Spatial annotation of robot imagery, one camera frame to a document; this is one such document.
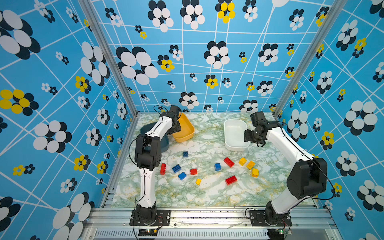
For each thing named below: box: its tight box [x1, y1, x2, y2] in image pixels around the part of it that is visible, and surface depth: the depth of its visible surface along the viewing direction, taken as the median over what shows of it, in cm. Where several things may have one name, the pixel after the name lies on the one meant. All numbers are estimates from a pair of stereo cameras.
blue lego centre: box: [215, 163, 222, 171], surface depth 90 cm
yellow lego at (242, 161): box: [238, 157, 247, 166], surface depth 93 cm
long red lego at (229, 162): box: [223, 157, 235, 168], surface depth 94 cm
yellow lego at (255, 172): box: [252, 168, 260, 178], surface depth 88 cm
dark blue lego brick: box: [172, 164, 182, 173], surface depth 91 cm
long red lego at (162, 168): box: [160, 163, 167, 176], surface depth 91 cm
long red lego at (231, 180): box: [225, 175, 238, 186], surface depth 86 cm
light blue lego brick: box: [178, 172, 187, 181], surface depth 90 cm
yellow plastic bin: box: [172, 112, 195, 143], surface depth 107 cm
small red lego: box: [190, 168, 198, 176], surface depth 91 cm
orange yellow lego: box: [246, 160, 256, 170], surface depth 93 cm
